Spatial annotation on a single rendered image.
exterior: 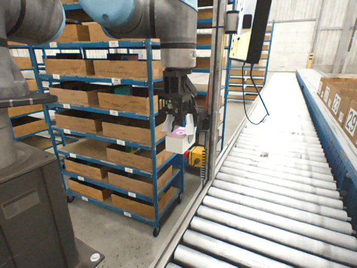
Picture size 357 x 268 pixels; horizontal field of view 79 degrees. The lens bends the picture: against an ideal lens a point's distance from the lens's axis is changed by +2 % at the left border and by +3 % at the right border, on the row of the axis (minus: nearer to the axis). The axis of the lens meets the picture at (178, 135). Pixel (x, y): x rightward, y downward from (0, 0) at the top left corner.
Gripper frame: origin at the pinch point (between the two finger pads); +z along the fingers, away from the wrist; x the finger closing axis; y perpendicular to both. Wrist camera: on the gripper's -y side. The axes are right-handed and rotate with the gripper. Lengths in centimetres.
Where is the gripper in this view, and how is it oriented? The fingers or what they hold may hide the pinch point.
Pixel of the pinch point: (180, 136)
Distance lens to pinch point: 64.2
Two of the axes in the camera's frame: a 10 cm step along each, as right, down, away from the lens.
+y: -4.2, 3.3, -8.4
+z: 0.0, 9.3, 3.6
